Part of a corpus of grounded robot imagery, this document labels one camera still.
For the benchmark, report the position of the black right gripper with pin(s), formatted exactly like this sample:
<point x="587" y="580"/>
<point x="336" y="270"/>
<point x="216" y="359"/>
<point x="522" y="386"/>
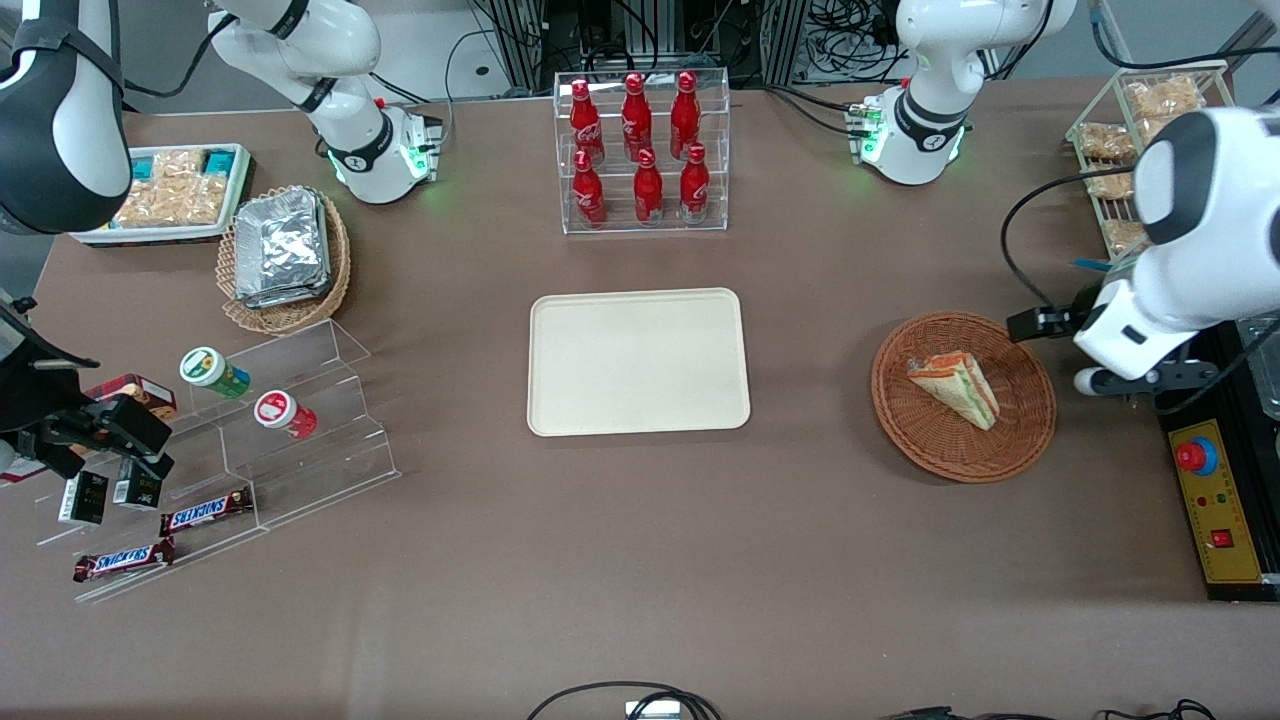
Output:
<point x="30" y="398"/>

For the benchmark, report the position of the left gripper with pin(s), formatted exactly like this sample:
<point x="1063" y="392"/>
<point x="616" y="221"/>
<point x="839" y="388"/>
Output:
<point x="1070" y="316"/>

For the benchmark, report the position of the triangular sandwich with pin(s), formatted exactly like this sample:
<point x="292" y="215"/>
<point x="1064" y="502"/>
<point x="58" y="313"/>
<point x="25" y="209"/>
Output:
<point x="960" y="388"/>

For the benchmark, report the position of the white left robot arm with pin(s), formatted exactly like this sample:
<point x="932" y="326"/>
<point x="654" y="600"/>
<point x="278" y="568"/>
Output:
<point x="940" y="60"/>

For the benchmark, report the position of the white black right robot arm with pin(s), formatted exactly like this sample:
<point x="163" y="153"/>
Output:
<point x="60" y="130"/>

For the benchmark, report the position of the round brown wicker basket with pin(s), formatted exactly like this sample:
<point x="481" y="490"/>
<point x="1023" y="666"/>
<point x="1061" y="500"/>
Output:
<point x="950" y="450"/>

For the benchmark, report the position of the light oval wicker basket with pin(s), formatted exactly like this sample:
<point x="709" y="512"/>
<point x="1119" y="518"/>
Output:
<point x="285" y="318"/>

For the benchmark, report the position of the white rectangular snack tray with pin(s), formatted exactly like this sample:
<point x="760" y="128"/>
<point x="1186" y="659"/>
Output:
<point x="150" y="236"/>

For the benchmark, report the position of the beige plastic tray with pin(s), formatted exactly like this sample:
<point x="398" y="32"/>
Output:
<point x="638" y="362"/>

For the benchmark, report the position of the small black box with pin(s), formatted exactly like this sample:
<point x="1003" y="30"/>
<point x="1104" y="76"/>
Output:
<point x="138" y="488"/>
<point x="84" y="498"/>

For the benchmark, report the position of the red brown carton box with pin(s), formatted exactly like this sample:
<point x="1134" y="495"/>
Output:
<point x="145" y="392"/>

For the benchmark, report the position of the brown snickers bar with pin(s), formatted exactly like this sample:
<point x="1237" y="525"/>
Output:
<point x="122" y="561"/>
<point x="205" y="512"/>

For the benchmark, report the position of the green lidded snack cup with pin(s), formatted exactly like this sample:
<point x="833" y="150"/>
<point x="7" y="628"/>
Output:
<point x="210" y="370"/>

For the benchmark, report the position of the red lidded snack cup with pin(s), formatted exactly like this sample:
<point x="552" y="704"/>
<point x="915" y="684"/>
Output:
<point x="280" y="412"/>

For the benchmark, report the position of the clear acrylic stepped display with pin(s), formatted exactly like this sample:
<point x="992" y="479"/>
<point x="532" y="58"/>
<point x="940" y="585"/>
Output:
<point x="320" y="450"/>

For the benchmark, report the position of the yellow emergency stop panel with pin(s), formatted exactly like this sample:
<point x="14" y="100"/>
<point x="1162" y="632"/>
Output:
<point x="1225" y="520"/>

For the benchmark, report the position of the clear fried snack bags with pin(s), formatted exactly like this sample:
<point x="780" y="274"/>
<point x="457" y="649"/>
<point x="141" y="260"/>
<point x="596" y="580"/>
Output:
<point x="175" y="195"/>

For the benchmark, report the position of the silver foil packet stack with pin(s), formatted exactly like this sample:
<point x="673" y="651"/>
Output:
<point x="282" y="245"/>

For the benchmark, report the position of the teal snack packet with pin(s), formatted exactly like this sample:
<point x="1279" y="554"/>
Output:
<point x="220" y="160"/>
<point x="143" y="167"/>

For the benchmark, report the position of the red cola bottle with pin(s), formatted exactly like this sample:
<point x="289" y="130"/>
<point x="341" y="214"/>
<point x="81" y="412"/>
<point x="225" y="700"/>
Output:
<point x="694" y="185"/>
<point x="587" y="125"/>
<point x="636" y="118"/>
<point x="648" y="190"/>
<point x="588" y="192"/>
<point x="685" y="115"/>

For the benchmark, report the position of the clear acrylic bottle rack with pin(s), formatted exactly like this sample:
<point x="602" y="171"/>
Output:
<point x="615" y="225"/>

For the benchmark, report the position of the white power adapter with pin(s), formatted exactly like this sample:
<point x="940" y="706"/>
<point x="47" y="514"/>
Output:
<point x="652" y="710"/>

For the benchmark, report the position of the black machine frame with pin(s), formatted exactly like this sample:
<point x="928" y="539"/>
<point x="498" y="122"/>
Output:
<point x="1180" y="400"/>

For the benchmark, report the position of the aluminium frame rack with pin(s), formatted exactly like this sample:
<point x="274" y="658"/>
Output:
<point x="525" y="40"/>

